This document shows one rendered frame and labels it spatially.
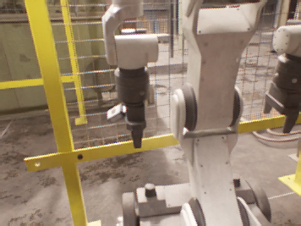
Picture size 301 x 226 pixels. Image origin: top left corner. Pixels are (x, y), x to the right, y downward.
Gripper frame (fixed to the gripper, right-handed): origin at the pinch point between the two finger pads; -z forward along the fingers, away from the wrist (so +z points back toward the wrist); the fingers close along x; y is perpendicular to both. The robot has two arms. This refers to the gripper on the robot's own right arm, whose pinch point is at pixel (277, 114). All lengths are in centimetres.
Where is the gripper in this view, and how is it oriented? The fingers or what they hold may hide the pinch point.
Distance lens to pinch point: 83.2
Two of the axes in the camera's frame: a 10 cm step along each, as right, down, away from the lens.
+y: -9.9, 0.9, -1.0
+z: -0.2, -8.4, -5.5
